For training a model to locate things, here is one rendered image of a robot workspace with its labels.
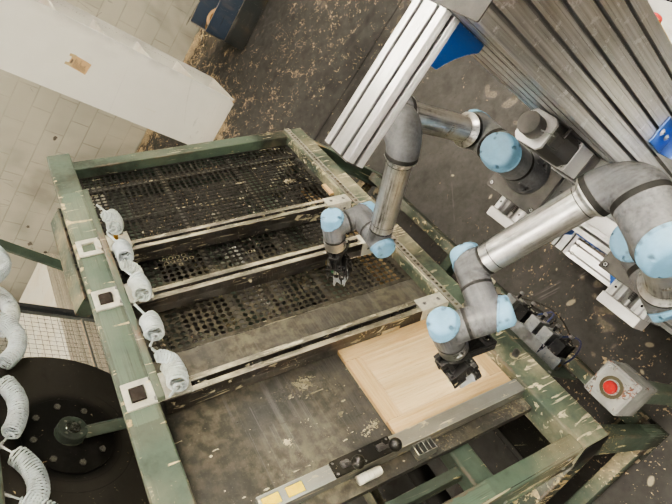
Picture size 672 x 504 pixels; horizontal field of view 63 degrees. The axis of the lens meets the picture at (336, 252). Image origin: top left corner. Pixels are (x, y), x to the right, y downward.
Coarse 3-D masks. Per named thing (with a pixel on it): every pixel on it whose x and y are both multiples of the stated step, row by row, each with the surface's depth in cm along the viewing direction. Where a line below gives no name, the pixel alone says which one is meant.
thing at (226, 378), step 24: (384, 312) 203; (408, 312) 204; (312, 336) 190; (336, 336) 191; (360, 336) 195; (168, 360) 158; (240, 360) 179; (264, 360) 182; (288, 360) 182; (312, 360) 189; (144, 384) 163; (192, 384) 172; (216, 384) 171; (240, 384) 177; (168, 408) 167
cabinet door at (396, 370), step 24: (384, 336) 201; (408, 336) 202; (360, 360) 191; (384, 360) 192; (408, 360) 193; (432, 360) 194; (480, 360) 196; (360, 384) 183; (384, 384) 184; (408, 384) 185; (432, 384) 186; (480, 384) 188; (384, 408) 176; (408, 408) 178; (432, 408) 178
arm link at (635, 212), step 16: (640, 192) 101; (656, 192) 100; (624, 208) 103; (640, 208) 100; (656, 208) 99; (624, 224) 103; (640, 224) 100; (656, 224) 98; (640, 240) 100; (656, 240) 97; (640, 256) 100; (656, 256) 98; (640, 272) 134; (656, 272) 101; (640, 288) 132; (656, 288) 122; (656, 304) 130; (656, 320) 133
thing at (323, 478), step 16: (512, 384) 187; (480, 400) 180; (496, 400) 181; (512, 400) 186; (448, 416) 174; (464, 416) 174; (400, 432) 168; (416, 432) 168; (432, 432) 169; (368, 464) 158; (304, 480) 152; (320, 480) 153; (336, 480) 154; (288, 496) 148; (304, 496) 150
